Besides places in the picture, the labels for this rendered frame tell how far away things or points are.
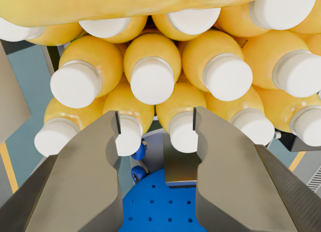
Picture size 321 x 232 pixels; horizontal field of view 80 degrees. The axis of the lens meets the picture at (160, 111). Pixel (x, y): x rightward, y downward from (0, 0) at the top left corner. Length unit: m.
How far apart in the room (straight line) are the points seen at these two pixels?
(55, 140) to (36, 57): 1.27
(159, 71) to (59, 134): 0.12
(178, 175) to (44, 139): 0.19
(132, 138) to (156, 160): 0.25
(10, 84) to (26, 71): 1.24
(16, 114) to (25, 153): 1.65
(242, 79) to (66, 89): 0.16
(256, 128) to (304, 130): 0.05
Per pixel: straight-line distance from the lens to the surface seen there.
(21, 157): 2.01
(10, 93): 0.31
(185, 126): 0.19
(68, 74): 0.18
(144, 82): 0.17
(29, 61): 1.51
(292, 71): 0.21
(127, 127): 0.20
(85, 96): 0.19
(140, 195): 0.37
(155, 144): 0.42
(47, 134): 0.22
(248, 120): 0.22
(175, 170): 0.32
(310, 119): 0.25
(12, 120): 0.31
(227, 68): 0.18
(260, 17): 0.19
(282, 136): 0.41
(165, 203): 0.36
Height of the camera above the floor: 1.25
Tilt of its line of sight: 61 degrees down
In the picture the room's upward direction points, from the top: 176 degrees clockwise
